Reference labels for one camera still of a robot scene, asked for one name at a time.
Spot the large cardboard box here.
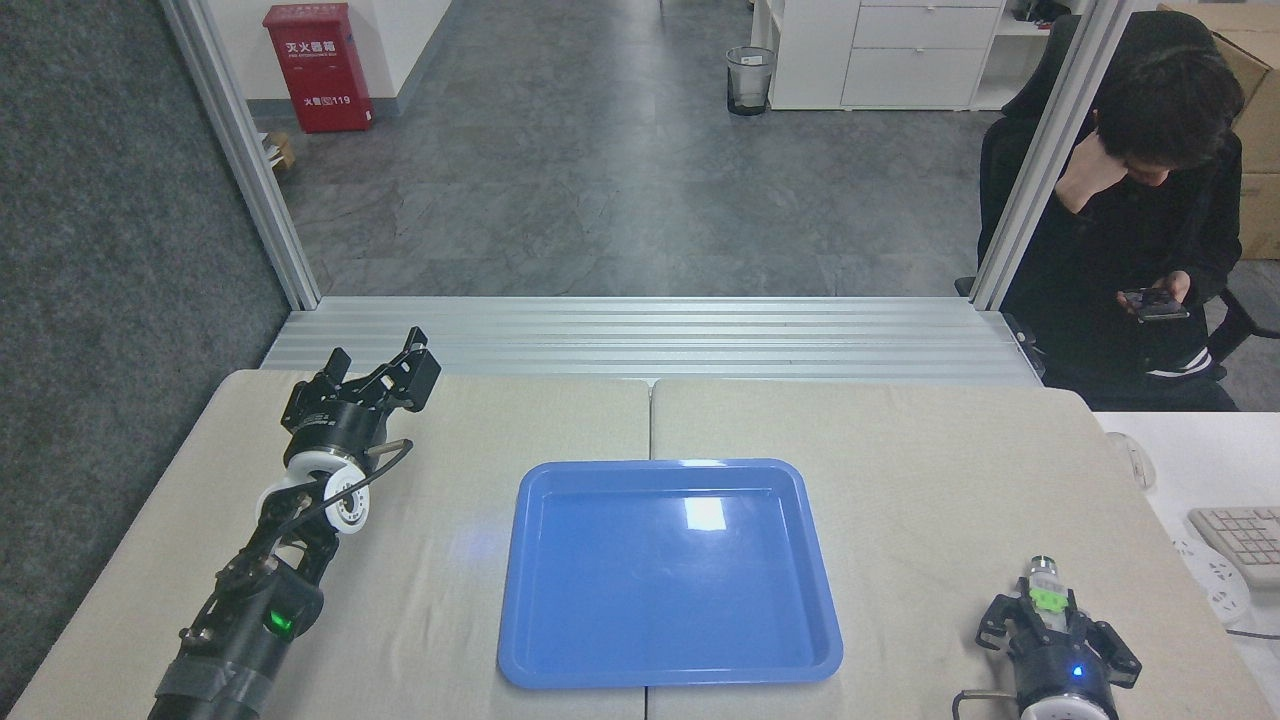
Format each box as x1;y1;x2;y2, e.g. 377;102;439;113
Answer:
1160;4;1280;261

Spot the white computer mouse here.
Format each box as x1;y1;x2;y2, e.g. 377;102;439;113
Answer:
1105;432;1158;491

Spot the silver aluminium rail platform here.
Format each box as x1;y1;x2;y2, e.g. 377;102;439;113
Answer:
262;296;1047;388

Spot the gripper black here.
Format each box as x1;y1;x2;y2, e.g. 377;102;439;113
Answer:
283;327;442;461
977;592;1143;710

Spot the white drawer cabinet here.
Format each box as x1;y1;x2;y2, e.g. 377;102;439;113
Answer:
750;0;1007;112

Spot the grey mesh trash bin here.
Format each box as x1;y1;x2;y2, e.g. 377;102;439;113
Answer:
726;46;777;117

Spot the blue plastic tray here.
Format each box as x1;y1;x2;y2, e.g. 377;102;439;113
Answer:
497;458;844;690

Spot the red fire extinguisher box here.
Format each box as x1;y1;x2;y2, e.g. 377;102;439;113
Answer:
263;2;375;134

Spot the silver aluminium post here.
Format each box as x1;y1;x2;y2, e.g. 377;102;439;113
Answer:
160;0;322;311
968;0;1138;312

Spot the white power strip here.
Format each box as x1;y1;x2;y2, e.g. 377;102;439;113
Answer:
1172;540;1252;627

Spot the green and white switch part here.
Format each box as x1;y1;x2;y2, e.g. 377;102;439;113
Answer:
1022;556;1077;637

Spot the black smartphone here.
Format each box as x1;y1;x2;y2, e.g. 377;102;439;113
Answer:
1117;288;1191;323

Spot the white computer keyboard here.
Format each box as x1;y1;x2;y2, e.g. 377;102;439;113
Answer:
1187;506;1280;591

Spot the person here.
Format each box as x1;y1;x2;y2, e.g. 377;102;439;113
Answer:
985;45;1247;412

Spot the person's right hand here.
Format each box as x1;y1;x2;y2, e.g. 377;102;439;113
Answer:
1054;130;1123;214

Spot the person's left hand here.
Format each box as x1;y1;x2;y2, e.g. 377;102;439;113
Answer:
1124;269;1193;321

